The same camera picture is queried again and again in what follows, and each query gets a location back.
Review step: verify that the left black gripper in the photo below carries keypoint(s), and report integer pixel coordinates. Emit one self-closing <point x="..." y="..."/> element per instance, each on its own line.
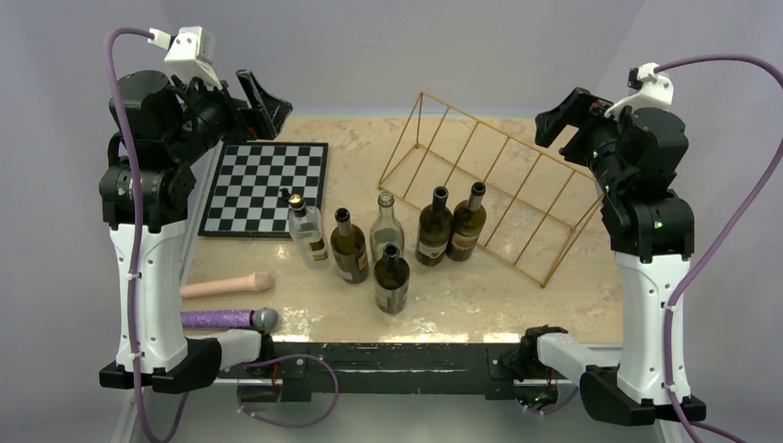
<point x="237" y="111"/>

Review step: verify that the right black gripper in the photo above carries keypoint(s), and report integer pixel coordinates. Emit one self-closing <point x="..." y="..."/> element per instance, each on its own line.
<point x="553" y="123"/>

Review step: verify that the olive wine bottle grey neck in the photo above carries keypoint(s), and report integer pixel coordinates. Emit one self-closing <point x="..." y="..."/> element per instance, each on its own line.
<point x="469" y="218"/>

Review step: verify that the clear square liquor bottle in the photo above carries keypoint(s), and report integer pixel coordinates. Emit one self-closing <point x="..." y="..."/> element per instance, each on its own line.
<point x="306" y="230"/>

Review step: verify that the dark wine bottle white label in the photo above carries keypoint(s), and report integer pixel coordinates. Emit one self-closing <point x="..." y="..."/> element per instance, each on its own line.
<point x="434" y="229"/>

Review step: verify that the green bottle silver neck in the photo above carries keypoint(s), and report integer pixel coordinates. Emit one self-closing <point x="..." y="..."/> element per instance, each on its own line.
<point x="349" y="248"/>

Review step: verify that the clear glass bottle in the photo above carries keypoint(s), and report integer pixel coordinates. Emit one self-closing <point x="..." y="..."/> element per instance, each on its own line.
<point x="386" y="228"/>

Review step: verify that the dark front wine bottle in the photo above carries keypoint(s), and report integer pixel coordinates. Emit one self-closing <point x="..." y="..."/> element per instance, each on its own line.
<point x="392" y="276"/>

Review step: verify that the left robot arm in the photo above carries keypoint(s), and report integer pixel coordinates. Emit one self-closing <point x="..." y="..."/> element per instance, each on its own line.
<point x="164" y="126"/>

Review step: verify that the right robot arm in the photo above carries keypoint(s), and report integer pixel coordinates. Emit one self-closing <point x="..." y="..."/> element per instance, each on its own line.
<point x="633" y="157"/>

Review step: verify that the black white chessboard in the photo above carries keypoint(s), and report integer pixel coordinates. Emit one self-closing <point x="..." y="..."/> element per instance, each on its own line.
<point x="245" y="195"/>

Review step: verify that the purple glitter microphone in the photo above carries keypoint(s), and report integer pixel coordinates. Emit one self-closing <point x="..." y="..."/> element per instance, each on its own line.
<point x="264" y="319"/>

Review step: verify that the black front mounting bar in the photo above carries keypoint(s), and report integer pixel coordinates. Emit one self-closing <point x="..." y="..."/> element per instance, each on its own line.
<point x="310" y="368"/>

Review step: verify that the gold wire wine rack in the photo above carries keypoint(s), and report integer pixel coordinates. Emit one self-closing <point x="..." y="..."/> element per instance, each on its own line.
<point x="537" y="205"/>

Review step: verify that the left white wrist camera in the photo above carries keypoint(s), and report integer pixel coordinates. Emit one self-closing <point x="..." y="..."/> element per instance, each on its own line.
<point x="189" y="53"/>

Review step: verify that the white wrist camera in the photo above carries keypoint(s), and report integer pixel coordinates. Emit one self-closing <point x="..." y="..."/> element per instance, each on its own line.
<point x="189" y="53"/>
<point x="650" y="90"/>

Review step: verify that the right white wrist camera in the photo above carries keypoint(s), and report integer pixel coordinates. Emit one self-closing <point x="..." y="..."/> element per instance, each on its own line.
<point x="650" y="90"/>

